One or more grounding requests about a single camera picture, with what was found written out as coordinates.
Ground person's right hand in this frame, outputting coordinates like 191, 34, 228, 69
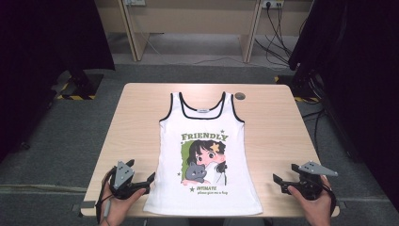
287, 176, 333, 226

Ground black floor cables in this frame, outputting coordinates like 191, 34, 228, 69
302, 107, 327, 154

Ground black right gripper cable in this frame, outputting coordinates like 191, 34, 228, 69
319, 178, 339, 218

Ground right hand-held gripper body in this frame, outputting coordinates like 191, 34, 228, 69
280, 160, 339, 201

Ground white floor cable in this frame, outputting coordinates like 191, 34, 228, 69
137, 29, 283, 69

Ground black power cables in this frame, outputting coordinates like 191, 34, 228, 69
253, 2, 310, 68

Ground black stand base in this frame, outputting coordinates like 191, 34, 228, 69
277, 70, 324, 100
67, 67, 104, 98

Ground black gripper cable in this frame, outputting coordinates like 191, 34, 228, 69
319, 178, 339, 218
94, 166, 118, 224

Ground thin grey left gripper cable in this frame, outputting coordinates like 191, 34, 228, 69
103, 199, 113, 226

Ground yellow black hazard tape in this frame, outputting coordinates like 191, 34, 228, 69
56, 82, 97, 102
274, 74, 321, 104

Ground white printed tank top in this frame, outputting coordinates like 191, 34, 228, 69
143, 90, 263, 217

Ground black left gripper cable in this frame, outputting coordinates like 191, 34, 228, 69
94, 166, 118, 224

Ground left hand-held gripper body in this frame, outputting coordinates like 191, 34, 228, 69
107, 160, 139, 201

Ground person's left hand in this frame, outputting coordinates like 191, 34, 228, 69
99, 185, 147, 226

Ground black curtain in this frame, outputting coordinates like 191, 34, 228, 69
0, 0, 116, 164
288, 0, 399, 211

